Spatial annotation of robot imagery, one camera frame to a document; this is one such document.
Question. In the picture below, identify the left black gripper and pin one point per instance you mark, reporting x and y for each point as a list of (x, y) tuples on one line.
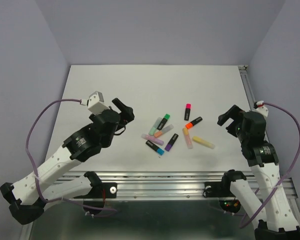
[(127, 111)]

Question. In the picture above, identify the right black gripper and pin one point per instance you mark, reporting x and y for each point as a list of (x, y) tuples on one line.
[(234, 112)]

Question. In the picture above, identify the pastel green highlighter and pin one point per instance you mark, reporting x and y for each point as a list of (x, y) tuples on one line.
[(154, 127)]

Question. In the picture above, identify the pastel purple highlighter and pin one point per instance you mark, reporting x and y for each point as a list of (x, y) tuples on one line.
[(152, 139)]

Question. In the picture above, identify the black highlighter blue tip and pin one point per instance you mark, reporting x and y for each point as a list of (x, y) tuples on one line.
[(155, 147)]

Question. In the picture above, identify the black highlighter purple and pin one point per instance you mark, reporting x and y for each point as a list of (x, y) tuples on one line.
[(171, 142)]

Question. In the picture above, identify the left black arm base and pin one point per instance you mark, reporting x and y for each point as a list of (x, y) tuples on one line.
[(107, 190)]

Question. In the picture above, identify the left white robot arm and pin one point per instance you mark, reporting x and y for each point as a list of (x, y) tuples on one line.
[(31, 196)]

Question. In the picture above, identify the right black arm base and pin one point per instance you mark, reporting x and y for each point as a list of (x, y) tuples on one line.
[(217, 189)]

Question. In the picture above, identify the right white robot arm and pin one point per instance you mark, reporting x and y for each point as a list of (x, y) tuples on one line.
[(271, 216)]

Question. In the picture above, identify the pastel orange highlighter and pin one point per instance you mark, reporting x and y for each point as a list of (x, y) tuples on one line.
[(163, 131)]

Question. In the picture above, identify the black highlighter green cap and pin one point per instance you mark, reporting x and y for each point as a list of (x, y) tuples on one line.
[(163, 122)]

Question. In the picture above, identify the pastel yellow highlighter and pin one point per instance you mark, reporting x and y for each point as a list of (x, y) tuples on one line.
[(203, 142)]

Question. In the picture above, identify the black highlighter pink cap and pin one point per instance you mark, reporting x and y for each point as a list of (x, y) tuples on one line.
[(187, 111)]

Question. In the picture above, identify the black highlighter orange cap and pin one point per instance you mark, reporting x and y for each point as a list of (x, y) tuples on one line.
[(193, 122)]

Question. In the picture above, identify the pastel pink highlighter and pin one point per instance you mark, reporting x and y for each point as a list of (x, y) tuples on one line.
[(187, 138)]

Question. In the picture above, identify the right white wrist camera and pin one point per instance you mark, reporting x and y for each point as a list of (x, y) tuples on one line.
[(259, 107)]

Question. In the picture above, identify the aluminium rail right side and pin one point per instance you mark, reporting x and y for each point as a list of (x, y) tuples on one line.
[(247, 86)]

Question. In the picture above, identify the aluminium frame rail front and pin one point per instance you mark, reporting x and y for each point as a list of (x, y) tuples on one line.
[(160, 186)]

